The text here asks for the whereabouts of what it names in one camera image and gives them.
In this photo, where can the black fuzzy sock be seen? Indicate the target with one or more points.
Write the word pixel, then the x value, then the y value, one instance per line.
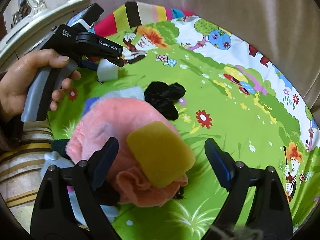
pixel 162 97

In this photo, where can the white sponge block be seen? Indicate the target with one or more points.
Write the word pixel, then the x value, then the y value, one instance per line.
pixel 107 71

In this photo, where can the yellow sponge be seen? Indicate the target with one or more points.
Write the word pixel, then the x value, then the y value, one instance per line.
pixel 162 154

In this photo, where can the green cartoon print mat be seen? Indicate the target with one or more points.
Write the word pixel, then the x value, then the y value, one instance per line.
pixel 232 94

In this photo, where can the pink fleece cloth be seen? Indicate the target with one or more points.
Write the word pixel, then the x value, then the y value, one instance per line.
pixel 117 117

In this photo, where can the dark green knit cloth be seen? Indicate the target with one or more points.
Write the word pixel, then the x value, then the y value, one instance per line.
pixel 60 147

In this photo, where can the striped beige sofa cushion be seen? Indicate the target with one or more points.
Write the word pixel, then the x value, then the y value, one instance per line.
pixel 20 171

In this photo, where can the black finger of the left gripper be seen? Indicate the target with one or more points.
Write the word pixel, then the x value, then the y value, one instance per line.
pixel 92 45

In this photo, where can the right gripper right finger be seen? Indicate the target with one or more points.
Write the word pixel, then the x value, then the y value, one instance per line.
pixel 269 216

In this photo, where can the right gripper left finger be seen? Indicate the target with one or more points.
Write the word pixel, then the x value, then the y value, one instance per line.
pixel 53 216

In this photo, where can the person's left hand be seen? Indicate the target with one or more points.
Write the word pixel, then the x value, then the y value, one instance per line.
pixel 16 81

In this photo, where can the beige pink curtain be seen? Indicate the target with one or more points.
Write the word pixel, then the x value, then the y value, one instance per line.
pixel 285 31

